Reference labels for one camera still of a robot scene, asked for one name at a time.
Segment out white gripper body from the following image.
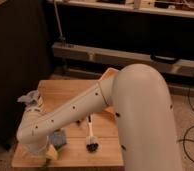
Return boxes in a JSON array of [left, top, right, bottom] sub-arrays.
[[24, 139, 48, 155]]

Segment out black cables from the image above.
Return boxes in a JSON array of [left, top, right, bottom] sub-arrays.
[[177, 61, 194, 168]]

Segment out crumpled grey cloth cup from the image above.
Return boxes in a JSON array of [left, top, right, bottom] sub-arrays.
[[17, 90, 43, 107]]

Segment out dark cabinet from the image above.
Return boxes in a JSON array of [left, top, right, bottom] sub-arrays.
[[0, 0, 51, 150]]

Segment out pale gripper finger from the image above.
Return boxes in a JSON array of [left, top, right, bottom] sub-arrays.
[[46, 145, 58, 160]]

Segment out yellow plastic bin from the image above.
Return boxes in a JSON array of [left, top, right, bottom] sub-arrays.
[[100, 68, 117, 114]]

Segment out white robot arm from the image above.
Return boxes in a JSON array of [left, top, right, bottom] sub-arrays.
[[16, 64, 183, 171]]

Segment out white handled dish brush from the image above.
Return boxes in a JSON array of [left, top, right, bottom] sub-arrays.
[[86, 116, 99, 153]]

